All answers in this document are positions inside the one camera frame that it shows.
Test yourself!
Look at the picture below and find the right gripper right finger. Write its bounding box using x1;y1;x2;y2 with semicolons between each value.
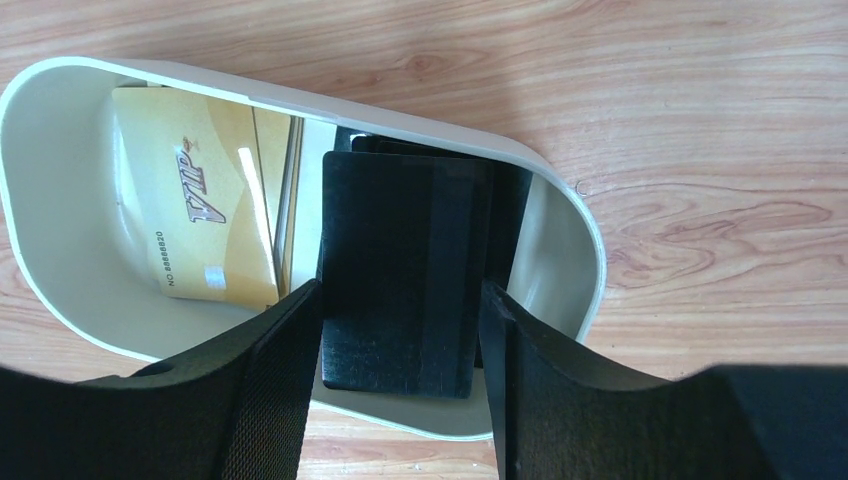
479;282;847;479

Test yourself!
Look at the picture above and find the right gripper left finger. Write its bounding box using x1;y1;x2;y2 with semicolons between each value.
1;280;322;479

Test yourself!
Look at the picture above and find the silver card with black stripe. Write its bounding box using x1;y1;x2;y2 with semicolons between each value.
319;151;492;399

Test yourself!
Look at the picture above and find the gold credit card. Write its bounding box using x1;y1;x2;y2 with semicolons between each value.
112;87;293;310

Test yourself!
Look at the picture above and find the black card in tray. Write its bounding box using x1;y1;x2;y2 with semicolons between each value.
334;127;533;288

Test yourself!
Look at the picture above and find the gold card in tray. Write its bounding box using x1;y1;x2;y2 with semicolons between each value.
253;108;304;297

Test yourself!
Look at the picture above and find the beige oval tray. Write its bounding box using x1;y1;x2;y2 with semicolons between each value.
1;57;607;441

